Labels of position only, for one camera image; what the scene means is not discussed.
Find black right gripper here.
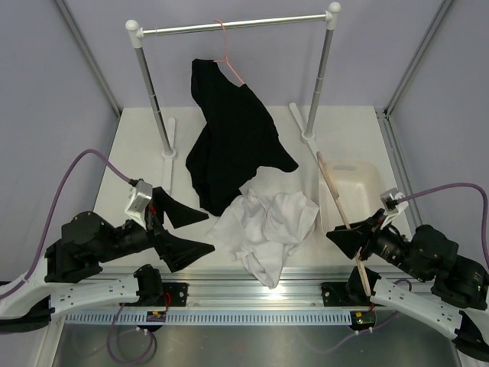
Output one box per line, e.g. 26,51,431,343
325,206,427,280

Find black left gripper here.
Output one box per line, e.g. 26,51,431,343
95,187,215,271

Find beige wooden hanger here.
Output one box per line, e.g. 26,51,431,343
316,151,371,297

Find white t shirt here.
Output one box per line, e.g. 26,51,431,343
208,190,319,289

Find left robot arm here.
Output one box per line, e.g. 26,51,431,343
1,187,215,333

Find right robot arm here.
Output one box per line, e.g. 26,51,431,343
325,209,488,362

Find black t shirt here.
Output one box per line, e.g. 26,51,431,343
186,59,298,216

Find white plastic bin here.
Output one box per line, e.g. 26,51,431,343
318,161,384,232

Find silver clothes rack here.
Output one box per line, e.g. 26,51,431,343
125,2,342,190

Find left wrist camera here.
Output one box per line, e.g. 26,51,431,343
125,180,153,228

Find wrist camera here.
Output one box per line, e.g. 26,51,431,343
380,188,409,217
125,180,153,228

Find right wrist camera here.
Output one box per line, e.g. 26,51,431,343
380,188,409,217

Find aluminium rail base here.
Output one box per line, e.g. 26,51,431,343
49,263,421,310

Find white slotted cable duct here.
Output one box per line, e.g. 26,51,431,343
65,309,352,326

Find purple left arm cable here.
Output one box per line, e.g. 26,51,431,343
0,149,154,362

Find pink wire hanger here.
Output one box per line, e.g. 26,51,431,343
213,19,246,86

